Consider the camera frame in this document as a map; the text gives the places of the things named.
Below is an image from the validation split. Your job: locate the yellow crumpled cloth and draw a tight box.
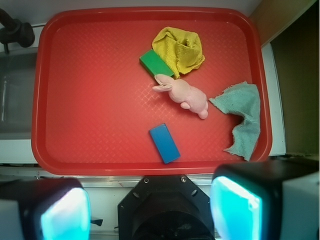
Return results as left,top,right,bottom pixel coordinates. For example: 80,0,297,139
151,26,205,79

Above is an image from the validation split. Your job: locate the pink toy bunny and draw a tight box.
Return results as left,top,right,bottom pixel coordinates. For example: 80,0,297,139
152,74,209,120

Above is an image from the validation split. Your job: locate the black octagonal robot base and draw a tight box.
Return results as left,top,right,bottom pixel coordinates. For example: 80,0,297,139
117,175,215,240

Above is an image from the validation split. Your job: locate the red plastic tray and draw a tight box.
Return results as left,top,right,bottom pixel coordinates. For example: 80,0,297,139
31,7,272,176

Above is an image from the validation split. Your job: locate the metal sink basin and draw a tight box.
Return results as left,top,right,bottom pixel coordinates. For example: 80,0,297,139
0,47,38,140

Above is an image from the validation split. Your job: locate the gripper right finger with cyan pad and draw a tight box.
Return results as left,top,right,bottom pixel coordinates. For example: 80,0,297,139
209,159,320,240

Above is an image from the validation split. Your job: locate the black faucet fixture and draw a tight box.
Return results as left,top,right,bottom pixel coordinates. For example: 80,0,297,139
0,9,35,55

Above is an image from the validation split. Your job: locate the blue rectangular block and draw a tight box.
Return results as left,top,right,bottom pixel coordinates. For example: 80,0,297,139
149,123,181,164

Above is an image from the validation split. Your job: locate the green rectangular block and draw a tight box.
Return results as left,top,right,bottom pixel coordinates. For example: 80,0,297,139
139,49,174,77

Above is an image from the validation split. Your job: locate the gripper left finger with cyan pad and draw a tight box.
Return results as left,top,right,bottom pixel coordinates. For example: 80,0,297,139
0,178,91,240

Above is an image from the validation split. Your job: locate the teal crumpled cloth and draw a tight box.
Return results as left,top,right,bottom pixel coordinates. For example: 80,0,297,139
209,81,261,161

